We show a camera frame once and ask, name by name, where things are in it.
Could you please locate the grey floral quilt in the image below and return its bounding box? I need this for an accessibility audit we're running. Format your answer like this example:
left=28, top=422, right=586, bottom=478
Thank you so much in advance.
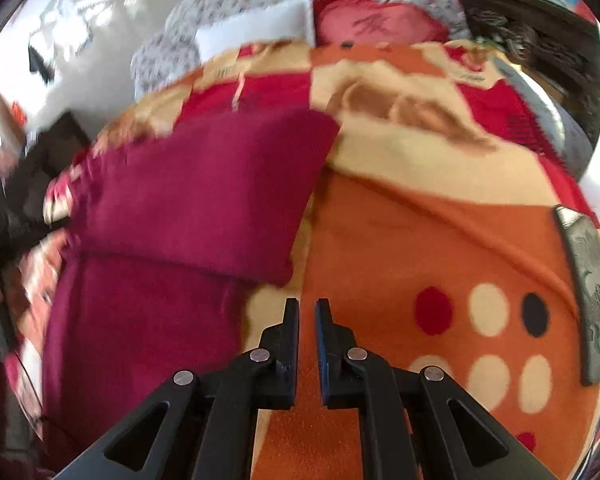
left=130, top=0, right=473, bottom=102

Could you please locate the orange printed blanket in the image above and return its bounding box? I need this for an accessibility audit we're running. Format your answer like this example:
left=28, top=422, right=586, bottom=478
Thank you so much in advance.
left=5, top=40, right=600, bottom=480

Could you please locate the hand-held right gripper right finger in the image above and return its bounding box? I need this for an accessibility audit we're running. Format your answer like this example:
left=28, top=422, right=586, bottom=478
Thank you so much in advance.
left=314, top=298, right=566, bottom=480

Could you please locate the maroon small garment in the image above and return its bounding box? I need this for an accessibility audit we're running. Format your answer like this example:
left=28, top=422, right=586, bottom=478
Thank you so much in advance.
left=41, top=108, right=342, bottom=461

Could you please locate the dark carved wooden headboard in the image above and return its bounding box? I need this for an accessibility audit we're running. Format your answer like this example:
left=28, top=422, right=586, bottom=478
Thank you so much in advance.
left=455, top=0, right=600, bottom=146

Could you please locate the white folded cloth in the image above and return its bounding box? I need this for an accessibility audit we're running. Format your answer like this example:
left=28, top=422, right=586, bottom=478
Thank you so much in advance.
left=195, top=0, right=317, bottom=61

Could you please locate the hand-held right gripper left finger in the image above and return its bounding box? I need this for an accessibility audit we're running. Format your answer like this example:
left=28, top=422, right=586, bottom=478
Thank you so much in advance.
left=55, top=298, right=301, bottom=480

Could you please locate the red embroidered pillow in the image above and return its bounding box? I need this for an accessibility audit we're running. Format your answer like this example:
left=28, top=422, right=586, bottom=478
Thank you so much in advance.
left=312, top=0, right=449, bottom=47

